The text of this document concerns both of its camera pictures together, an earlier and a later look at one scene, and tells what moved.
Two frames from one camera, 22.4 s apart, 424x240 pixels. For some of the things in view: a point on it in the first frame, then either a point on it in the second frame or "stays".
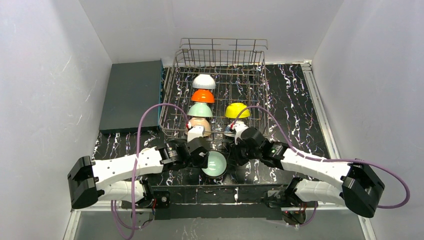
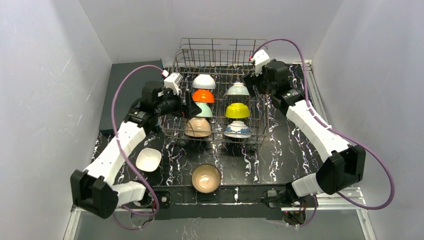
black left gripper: (201, 152) → (187, 105)
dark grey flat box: (132, 87) stays
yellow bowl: (233, 110) stays
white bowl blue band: (204, 81) stays
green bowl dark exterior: (217, 164) → (238, 88)
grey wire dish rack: (217, 87) stays
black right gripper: (239, 151) → (250, 78)
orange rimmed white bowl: (202, 95) stays
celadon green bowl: (200, 109) stays
